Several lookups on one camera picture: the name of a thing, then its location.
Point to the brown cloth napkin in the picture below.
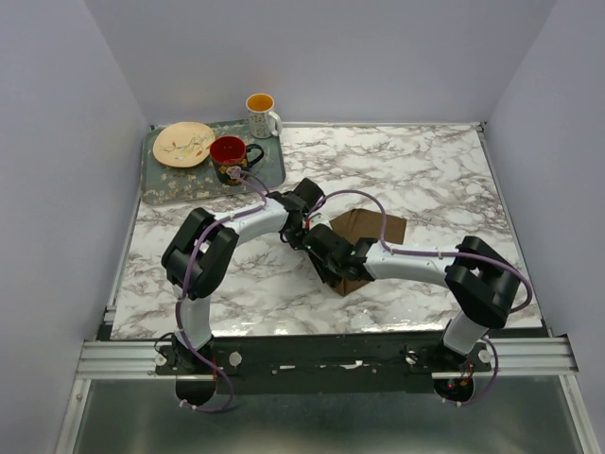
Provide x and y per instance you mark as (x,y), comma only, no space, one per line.
(358,223)

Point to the floral green tray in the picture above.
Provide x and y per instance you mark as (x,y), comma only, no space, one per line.
(163,184)

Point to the aluminium frame rail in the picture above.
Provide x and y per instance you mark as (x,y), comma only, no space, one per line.
(135,360)

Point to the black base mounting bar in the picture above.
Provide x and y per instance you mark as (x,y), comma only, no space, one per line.
(411,362)

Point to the white mug orange inside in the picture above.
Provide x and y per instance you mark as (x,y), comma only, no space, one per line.
(263,121)

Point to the beige floral plate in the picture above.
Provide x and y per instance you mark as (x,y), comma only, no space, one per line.
(183,145)

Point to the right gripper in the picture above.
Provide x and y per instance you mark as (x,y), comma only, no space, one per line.
(326,274)

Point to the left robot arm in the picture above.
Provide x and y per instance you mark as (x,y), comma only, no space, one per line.
(198,257)

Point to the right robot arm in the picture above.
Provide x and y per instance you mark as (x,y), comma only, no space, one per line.
(483,283)

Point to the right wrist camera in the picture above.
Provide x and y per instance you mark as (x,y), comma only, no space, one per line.
(315,219)

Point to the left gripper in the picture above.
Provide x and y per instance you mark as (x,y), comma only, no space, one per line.
(297,243)

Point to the black skull mug red inside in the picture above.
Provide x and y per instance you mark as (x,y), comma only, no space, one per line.
(230,151)

